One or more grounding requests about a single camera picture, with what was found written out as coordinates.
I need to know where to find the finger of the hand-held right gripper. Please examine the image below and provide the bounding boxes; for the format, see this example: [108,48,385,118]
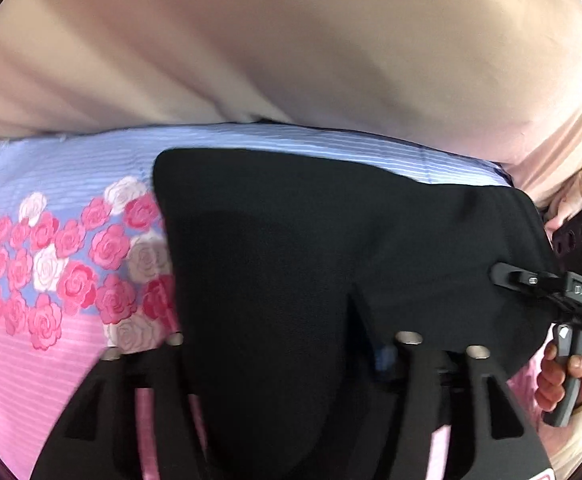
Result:
[491,261,572,294]

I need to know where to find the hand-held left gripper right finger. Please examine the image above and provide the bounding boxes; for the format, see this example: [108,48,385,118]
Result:
[346,285,554,480]

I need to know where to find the person's right hand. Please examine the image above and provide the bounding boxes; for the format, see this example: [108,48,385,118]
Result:
[535,340,582,414]

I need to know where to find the black pants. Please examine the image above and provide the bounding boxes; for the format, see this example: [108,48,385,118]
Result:
[152,147,562,480]

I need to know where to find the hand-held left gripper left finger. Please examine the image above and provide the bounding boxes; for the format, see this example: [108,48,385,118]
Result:
[30,332,213,480]

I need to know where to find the pink floral bedsheet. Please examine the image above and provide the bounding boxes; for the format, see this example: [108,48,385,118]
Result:
[0,122,548,480]

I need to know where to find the beige padded headboard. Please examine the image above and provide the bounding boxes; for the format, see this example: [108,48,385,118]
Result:
[0,0,582,209]

